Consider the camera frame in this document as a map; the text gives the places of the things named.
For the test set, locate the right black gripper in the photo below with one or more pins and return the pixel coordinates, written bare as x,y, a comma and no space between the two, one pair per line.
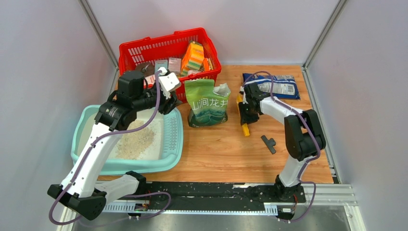
244,119

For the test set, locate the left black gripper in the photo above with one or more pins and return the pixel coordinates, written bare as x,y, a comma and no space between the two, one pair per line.
172,103

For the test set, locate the yellow plastic scoop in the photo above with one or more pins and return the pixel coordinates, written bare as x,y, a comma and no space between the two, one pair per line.
244,126

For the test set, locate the black bag clip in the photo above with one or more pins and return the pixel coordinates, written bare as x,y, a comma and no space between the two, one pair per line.
270,143

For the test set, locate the green litter bag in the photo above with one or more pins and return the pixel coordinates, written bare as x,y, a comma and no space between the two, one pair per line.
208,102

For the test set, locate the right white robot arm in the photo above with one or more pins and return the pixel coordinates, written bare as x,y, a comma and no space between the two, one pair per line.
304,137

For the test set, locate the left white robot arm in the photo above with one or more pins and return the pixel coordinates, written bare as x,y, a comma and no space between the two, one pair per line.
79,191

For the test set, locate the pink grey small box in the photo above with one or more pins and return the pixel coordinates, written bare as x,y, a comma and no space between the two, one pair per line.
174,65

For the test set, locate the teal small box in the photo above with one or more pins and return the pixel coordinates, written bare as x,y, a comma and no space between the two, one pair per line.
160,63

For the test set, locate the brown round box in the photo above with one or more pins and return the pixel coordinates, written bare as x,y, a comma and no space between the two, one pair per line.
146,68

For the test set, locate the teal plastic litter box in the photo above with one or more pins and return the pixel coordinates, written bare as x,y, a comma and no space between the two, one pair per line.
170,138

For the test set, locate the beige cat litter pile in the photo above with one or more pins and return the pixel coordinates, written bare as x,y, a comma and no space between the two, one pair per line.
139,145

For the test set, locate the blue white snack bag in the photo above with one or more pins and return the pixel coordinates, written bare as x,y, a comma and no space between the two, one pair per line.
284,86

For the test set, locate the orange green sponge pack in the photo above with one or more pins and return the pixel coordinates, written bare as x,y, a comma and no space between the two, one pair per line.
193,58

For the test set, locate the red plastic shopping basket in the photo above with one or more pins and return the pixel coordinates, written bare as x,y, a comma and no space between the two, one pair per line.
170,49

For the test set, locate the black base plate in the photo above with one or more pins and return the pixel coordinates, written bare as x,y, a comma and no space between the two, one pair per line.
216,197

